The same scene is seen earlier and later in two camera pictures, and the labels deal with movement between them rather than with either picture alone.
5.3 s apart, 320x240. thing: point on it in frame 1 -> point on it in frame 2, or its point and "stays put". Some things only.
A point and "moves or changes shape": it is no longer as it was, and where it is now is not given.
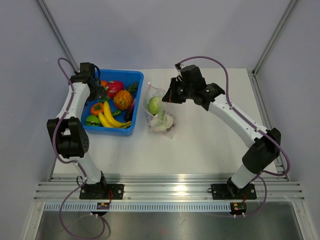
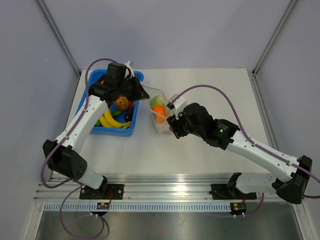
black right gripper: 171,97 -> 176,124
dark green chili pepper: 116,113 stays put
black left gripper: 99,92 -> 139,93
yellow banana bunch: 108,121 stays put
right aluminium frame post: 286,16 stays put
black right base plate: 221,192 stays put
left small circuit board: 101,205 stays put
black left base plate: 94,191 stays put
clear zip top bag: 157,111 moves or changes shape
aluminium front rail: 170,188 stays put
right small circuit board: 238,208 stays put
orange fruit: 104,83 moves or changes shape
